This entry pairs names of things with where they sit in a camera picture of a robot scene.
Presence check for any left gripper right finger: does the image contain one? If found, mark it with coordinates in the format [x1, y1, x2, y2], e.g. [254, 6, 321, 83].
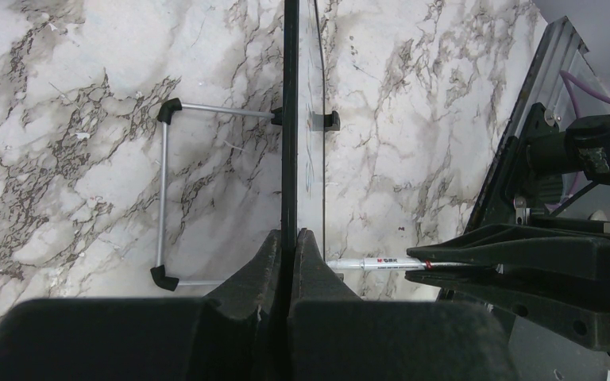
[287, 229, 518, 380]

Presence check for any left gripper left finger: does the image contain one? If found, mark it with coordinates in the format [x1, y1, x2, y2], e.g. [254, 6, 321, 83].
[0, 230, 281, 380]

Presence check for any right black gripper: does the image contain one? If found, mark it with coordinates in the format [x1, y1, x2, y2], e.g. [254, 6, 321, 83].
[405, 222, 610, 352]

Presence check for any black white marker pen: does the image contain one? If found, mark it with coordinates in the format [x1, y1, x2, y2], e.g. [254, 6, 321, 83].
[326, 257, 473, 271]

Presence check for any black framed whiteboard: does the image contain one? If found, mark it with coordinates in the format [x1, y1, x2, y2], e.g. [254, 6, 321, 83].
[280, 0, 328, 264]

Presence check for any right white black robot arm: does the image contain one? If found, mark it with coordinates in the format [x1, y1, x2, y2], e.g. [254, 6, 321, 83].
[406, 104, 610, 355]

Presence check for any silver black whiteboard stand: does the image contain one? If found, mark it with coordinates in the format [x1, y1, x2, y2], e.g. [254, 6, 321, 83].
[149, 97, 342, 293]

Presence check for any black aluminium base frame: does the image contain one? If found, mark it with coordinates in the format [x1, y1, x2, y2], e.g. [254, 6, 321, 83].
[436, 15, 610, 381]

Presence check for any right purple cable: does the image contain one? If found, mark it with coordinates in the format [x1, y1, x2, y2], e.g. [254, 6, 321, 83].
[546, 69, 610, 211]

